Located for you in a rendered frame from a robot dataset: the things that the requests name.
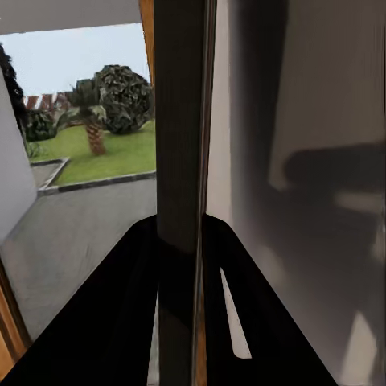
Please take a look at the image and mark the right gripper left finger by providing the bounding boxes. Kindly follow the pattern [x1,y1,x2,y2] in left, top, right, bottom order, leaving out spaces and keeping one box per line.
[0,215,158,386]

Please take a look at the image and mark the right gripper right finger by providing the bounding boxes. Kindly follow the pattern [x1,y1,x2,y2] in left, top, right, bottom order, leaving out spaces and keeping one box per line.
[202,214,338,386]

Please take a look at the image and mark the poster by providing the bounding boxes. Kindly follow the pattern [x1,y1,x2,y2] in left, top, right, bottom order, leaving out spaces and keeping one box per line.
[154,0,217,386]

